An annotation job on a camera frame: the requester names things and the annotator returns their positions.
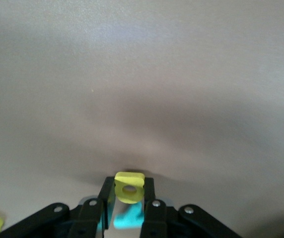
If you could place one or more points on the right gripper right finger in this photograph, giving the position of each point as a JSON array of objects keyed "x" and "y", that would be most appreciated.
[{"x": 157, "y": 220}]

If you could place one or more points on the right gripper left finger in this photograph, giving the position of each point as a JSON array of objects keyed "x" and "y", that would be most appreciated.
[{"x": 90, "y": 218}]

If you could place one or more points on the teal foam letter y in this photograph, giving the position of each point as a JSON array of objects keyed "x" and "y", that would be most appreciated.
[{"x": 127, "y": 220}]

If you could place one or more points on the yellow foam letter d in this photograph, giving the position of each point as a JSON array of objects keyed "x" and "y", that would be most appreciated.
[{"x": 122, "y": 181}]

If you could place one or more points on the brown table cover sheet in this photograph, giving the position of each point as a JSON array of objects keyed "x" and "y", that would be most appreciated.
[{"x": 142, "y": 74}]

